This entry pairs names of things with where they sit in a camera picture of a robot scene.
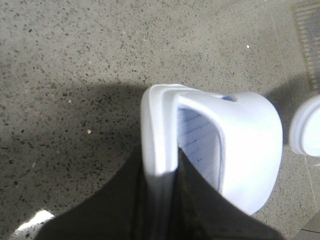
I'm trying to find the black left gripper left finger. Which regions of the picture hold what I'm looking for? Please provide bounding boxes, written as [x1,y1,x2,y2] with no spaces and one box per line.
[35,147,156,240]

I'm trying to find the light blue slipper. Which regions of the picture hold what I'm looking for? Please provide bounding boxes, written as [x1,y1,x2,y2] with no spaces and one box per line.
[141,84,283,215]

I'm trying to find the light blue slipper resting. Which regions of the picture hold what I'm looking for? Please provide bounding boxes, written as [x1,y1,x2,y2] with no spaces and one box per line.
[289,95,320,157]

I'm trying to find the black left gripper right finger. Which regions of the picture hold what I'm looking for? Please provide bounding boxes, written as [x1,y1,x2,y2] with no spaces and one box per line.
[169,149,284,240]

